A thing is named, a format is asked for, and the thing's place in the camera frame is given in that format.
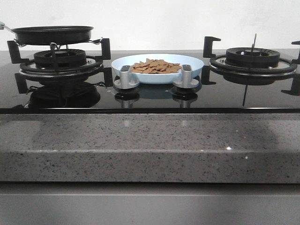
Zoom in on black gas burner head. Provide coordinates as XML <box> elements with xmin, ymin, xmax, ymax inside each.
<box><xmin>225</xmin><ymin>47</ymin><xmax>280</xmax><ymax>68</ymax></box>
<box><xmin>34</xmin><ymin>49</ymin><xmax>86</xmax><ymax>68</ymax></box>

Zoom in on wire pan reducer ring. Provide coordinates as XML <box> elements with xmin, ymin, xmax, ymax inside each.
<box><xmin>14</xmin><ymin>37</ymin><xmax>104</xmax><ymax>51</ymax></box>

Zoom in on brown meat slices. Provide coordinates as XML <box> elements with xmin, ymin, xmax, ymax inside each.
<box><xmin>131</xmin><ymin>59</ymin><xmax>181</xmax><ymax>74</ymax></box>

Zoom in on light blue plate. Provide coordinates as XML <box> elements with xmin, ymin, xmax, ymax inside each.
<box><xmin>112</xmin><ymin>53</ymin><xmax>204</xmax><ymax>84</ymax></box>

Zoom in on black frying pan mint handle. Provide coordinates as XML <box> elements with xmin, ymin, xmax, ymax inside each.
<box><xmin>0</xmin><ymin>22</ymin><xmax>94</xmax><ymax>45</ymax></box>

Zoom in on black pan support grate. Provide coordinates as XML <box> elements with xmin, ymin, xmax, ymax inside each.
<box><xmin>7</xmin><ymin>38</ymin><xmax>111</xmax><ymax>81</ymax></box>
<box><xmin>201</xmin><ymin>36</ymin><xmax>300</xmax><ymax>96</ymax></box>

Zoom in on silver stove knob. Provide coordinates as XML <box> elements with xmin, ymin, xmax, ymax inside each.
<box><xmin>114</xmin><ymin>65</ymin><xmax>140</xmax><ymax>90</ymax></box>
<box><xmin>172</xmin><ymin>64</ymin><xmax>199</xmax><ymax>89</ymax></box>

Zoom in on grey cabinet front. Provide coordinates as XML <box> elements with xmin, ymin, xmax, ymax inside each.
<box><xmin>0</xmin><ymin>183</ymin><xmax>300</xmax><ymax>225</ymax></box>

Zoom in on black glass gas cooktop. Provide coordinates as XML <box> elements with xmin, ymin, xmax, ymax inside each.
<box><xmin>0</xmin><ymin>51</ymin><xmax>300</xmax><ymax>114</ymax></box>

